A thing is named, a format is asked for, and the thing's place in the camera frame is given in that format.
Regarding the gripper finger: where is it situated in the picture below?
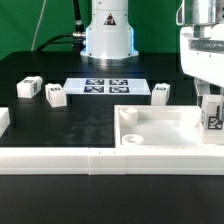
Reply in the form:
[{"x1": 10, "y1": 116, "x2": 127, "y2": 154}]
[{"x1": 194, "y1": 78, "x2": 210, "y2": 107}]

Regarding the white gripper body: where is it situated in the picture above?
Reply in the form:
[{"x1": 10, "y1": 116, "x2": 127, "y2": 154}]
[{"x1": 180, "y1": 26, "x2": 224, "y2": 88}]

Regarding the white square tabletop panel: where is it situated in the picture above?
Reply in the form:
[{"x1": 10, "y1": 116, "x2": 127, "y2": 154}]
[{"x1": 114, "y1": 105, "x2": 224, "y2": 148}]

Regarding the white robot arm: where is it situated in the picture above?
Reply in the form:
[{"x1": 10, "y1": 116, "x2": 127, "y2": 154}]
[{"x1": 176, "y1": 0, "x2": 224, "y2": 109}]

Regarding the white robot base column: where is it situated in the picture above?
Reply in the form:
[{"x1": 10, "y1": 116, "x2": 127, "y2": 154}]
[{"x1": 80, "y1": 0, "x2": 139, "y2": 66}]

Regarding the white obstacle fence wall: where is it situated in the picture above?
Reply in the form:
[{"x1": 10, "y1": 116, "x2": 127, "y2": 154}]
[{"x1": 0, "y1": 107, "x2": 224, "y2": 176}]

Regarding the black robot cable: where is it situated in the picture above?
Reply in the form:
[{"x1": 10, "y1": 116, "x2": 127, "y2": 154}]
[{"x1": 34, "y1": 0, "x2": 88, "y2": 53}]

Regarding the white marker base plate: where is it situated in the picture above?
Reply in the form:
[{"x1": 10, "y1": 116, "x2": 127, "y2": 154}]
[{"x1": 63, "y1": 78, "x2": 151, "y2": 96}]

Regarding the white thin cable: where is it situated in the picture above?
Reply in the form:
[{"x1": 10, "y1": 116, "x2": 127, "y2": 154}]
[{"x1": 30, "y1": 0, "x2": 48, "y2": 52}]

